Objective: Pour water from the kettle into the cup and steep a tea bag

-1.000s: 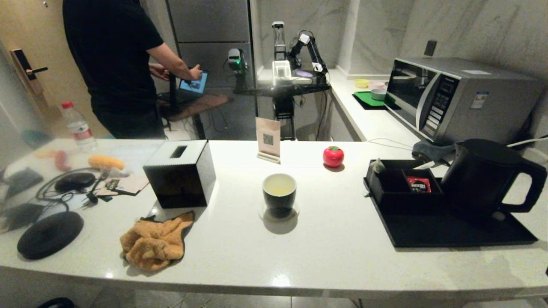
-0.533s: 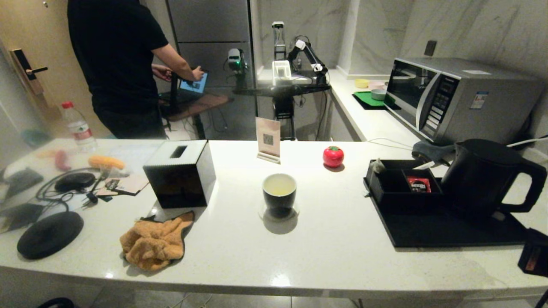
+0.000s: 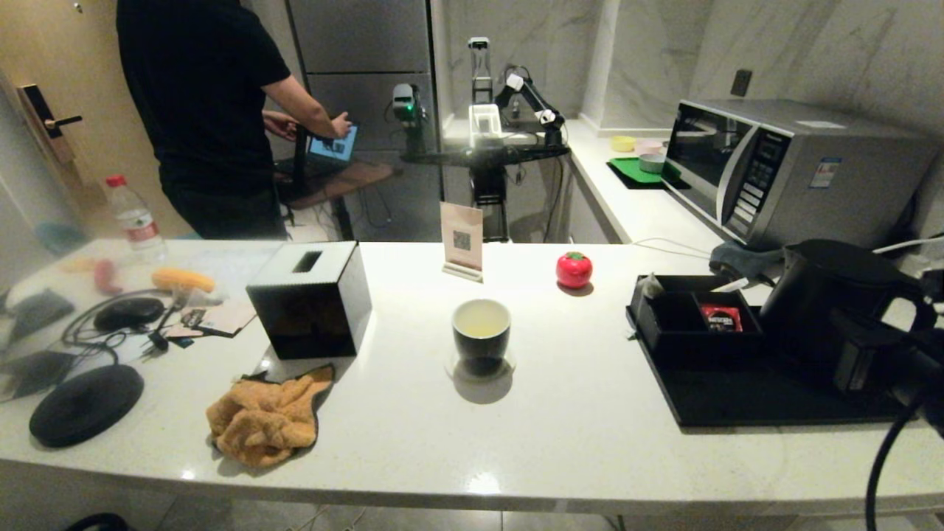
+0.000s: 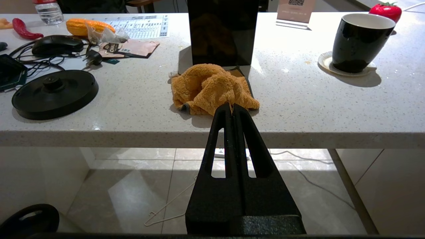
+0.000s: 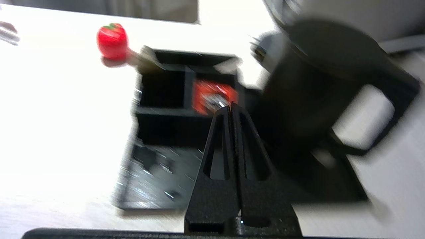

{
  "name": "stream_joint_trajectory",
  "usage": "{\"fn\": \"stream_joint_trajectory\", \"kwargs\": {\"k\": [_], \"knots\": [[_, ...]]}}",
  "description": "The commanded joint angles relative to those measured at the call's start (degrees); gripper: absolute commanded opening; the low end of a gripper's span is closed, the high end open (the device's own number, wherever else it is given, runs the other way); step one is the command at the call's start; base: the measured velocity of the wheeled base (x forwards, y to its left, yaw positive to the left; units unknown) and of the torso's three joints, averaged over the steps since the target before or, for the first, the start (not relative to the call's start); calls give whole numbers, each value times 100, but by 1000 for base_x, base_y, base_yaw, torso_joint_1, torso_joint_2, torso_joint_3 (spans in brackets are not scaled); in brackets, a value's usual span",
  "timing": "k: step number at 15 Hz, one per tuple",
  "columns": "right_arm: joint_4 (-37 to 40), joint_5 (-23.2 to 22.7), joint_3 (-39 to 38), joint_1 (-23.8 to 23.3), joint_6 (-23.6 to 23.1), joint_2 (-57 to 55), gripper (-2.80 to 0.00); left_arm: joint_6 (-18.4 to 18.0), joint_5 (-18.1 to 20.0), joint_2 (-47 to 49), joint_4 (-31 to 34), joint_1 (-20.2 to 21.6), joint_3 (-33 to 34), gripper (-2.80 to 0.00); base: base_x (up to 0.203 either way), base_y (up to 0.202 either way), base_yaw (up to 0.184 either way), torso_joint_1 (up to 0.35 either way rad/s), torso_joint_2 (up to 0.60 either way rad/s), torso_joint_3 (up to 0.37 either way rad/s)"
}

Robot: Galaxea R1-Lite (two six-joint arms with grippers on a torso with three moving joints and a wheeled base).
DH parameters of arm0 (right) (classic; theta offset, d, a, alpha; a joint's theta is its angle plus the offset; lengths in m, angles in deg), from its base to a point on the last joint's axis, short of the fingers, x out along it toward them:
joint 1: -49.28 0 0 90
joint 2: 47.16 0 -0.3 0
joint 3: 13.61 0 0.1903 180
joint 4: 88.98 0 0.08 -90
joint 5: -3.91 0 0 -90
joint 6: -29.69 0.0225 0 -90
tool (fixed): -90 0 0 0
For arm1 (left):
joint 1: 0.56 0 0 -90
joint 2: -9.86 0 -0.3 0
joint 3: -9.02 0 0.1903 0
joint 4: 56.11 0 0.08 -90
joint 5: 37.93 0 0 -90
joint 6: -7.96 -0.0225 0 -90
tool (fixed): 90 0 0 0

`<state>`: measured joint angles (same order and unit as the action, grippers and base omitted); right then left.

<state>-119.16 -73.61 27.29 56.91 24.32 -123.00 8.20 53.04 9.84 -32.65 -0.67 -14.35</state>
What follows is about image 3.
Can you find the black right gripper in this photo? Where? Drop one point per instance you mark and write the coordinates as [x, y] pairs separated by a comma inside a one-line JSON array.
[[925, 369]]

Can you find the black electric kettle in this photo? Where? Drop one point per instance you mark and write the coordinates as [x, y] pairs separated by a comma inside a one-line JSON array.
[[811, 310]]

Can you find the clear plastic water bottle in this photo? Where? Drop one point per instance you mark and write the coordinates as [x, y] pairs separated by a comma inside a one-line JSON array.
[[136, 225]]

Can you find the grey cloth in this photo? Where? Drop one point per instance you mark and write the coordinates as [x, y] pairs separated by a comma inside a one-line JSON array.
[[745, 259]]

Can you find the silver microwave oven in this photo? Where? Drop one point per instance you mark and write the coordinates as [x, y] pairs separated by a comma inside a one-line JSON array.
[[811, 177]]

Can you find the red coffee sachet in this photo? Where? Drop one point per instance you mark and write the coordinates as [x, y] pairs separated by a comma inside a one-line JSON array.
[[721, 318]]

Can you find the black serving tray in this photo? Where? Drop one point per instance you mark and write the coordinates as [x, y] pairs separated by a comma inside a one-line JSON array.
[[737, 402]]

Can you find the black compartment organizer box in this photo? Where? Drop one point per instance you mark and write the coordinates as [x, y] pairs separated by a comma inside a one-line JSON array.
[[693, 346]]

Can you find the grey-green bowl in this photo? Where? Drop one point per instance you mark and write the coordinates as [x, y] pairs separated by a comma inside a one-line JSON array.
[[653, 163]]

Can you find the pink bowl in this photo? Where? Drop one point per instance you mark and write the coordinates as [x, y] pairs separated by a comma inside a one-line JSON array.
[[650, 146]]

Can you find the green cutting board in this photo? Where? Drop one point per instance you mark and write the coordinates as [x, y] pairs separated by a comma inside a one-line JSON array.
[[628, 171]]

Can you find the yellow bowl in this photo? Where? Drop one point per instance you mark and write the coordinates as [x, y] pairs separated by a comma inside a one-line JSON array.
[[623, 144]]

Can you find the red tomato-shaped timer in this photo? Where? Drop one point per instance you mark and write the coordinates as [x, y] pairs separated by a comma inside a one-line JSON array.
[[574, 271]]

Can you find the black ceramic cup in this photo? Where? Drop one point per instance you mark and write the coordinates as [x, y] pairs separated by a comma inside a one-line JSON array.
[[481, 350]]

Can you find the chrome kitchen faucet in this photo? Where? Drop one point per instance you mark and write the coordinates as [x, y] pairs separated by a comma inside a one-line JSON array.
[[514, 103]]

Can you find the black teleoperation stand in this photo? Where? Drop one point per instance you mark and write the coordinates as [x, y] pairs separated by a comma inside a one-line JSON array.
[[487, 156]]

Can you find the QR code sign stand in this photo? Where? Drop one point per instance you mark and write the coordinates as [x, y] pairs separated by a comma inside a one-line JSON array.
[[462, 236]]

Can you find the brown wooden side table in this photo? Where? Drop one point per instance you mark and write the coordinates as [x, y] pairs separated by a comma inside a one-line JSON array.
[[354, 177]]

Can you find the open laptop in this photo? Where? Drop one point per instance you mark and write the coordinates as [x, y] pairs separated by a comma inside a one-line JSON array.
[[335, 147]]

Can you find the black tissue box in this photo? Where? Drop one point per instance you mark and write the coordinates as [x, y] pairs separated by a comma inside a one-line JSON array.
[[310, 324]]

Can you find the silver refrigerator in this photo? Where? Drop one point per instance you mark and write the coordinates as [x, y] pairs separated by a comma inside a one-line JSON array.
[[361, 44]]

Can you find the orange fluffy cloth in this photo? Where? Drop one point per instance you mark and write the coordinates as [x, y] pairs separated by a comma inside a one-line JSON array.
[[265, 420]]

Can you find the brown paper packet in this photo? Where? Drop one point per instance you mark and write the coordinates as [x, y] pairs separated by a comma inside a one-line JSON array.
[[221, 318]]

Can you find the clear plastic wrapper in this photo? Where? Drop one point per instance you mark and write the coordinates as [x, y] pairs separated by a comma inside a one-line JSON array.
[[198, 297]]

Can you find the yellow toy corn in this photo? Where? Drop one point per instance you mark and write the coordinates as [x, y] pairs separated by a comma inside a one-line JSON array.
[[182, 280]]

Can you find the person in black shirt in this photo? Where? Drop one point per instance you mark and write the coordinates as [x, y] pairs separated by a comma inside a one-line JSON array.
[[199, 96]]

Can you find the black power plug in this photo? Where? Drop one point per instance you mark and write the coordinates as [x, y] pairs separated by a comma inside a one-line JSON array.
[[157, 341]]

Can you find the black computer mouse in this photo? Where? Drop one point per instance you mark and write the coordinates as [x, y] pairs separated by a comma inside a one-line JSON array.
[[129, 314]]

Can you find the red toy chili pepper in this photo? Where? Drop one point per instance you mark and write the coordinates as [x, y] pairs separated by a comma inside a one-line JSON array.
[[105, 276]]

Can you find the round black kettle base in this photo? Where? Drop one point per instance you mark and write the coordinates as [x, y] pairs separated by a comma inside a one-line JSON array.
[[85, 405]]

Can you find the round black base part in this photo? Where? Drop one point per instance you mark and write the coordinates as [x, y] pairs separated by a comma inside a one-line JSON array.
[[96, 523]]

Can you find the teal stool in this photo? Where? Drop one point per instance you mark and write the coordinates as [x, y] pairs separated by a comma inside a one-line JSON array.
[[60, 237]]

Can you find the black pouch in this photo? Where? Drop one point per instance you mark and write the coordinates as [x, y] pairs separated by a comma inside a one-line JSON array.
[[40, 313]]

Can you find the dark flat device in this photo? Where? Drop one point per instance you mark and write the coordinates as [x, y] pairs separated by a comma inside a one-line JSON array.
[[33, 372]]

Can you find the dark wall socket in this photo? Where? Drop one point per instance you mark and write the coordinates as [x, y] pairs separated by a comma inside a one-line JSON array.
[[741, 82]]

